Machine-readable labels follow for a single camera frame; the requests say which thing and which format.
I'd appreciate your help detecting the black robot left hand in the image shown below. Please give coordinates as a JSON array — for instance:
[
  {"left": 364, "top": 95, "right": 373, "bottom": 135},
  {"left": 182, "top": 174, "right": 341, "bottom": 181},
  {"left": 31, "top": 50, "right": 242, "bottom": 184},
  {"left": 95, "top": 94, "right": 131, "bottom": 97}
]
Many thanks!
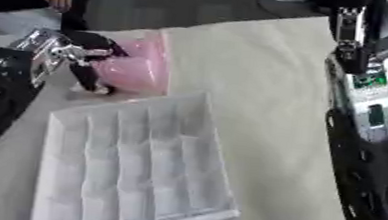
[{"left": 55, "top": 29, "right": 134, "bottom": 98}]

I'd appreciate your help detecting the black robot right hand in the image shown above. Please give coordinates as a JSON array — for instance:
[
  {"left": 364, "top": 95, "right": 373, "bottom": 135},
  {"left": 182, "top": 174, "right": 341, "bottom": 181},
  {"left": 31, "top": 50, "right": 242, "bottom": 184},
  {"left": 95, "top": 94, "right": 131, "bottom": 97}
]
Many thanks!
[{"left": 322, "top": 0, "right": 388, "bottom": 79}]

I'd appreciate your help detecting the pink plastic bag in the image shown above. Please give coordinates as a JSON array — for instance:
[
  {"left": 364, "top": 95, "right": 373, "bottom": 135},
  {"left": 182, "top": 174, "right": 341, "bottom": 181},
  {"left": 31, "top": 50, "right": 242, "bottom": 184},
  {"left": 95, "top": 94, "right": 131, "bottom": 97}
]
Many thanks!
[{"left": 64, "top": 20, "right": 179, "bottom": 110}]

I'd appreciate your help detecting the white compartment box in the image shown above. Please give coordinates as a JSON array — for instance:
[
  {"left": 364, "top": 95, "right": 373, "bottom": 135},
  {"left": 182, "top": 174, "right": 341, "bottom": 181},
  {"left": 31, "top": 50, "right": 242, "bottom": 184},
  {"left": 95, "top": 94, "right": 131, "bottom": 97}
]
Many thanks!
[{"left": 28, "top": 76, "right": 254, "bottom": 220}]

